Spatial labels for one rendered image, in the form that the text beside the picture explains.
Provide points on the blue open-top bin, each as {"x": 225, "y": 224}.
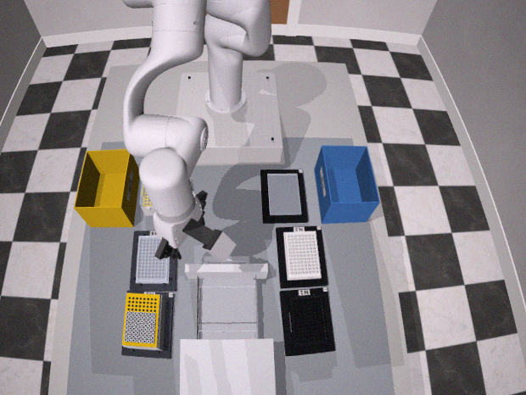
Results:
{"x": 345, "y": 183}

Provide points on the yellow open-top box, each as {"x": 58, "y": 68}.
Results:
{"x": 101, "y": 185}

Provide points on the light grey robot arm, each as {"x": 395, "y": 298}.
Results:
{"x": 178, "y": 32}

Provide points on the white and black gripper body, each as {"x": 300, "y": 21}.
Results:
{"x": 172, "y": 232}

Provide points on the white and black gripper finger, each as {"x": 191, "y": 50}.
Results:
{"x": 164, "y": 252}
{"x": 202, "y": 197}

